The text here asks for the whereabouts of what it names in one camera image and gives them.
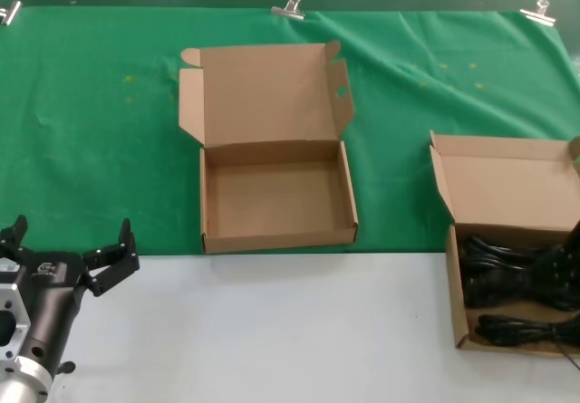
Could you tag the silver camera mount bracket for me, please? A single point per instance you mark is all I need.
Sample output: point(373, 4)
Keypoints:
point(11, 299)

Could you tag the empty open cardboard box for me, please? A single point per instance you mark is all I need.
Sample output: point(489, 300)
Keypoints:
point(272, 194)

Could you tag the metal binder clip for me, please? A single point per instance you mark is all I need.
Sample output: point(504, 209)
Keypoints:
point(290, 12)
point(11, 12)
point(539, 14)

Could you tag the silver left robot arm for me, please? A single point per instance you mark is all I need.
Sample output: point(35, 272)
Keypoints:
point(22, 382)

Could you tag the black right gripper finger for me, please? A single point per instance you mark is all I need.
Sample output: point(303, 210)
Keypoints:
point(559, 269)

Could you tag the green table cloth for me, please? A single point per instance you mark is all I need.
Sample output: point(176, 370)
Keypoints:
point(90, 127)

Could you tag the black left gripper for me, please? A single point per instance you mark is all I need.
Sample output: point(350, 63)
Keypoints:
point(50, 303)

